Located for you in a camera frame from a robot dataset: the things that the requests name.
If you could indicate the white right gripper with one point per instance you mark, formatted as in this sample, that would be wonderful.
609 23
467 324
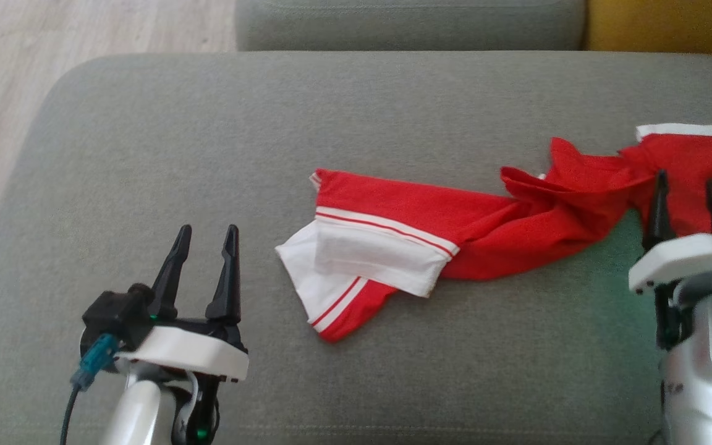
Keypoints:
683 259

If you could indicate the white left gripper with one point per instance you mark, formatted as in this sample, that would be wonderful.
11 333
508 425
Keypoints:
189 352

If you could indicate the red shorts white trim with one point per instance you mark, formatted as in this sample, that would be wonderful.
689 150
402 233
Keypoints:
690 167

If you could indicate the red basketball jersey white sleeves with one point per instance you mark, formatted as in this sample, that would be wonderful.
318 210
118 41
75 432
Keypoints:
405 216

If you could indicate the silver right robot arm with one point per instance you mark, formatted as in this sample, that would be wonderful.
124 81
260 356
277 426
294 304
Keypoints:
708 371

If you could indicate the yellow sofa cushion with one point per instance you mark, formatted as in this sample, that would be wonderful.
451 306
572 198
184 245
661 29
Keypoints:
671 25

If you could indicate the grey sofa seat cushion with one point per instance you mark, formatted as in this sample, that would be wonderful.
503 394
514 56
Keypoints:
393 383

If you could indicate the grey sofa back cushion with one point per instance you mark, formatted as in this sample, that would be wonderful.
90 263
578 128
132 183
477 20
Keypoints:
405 25

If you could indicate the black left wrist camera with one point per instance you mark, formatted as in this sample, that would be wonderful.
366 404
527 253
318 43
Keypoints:
115 312

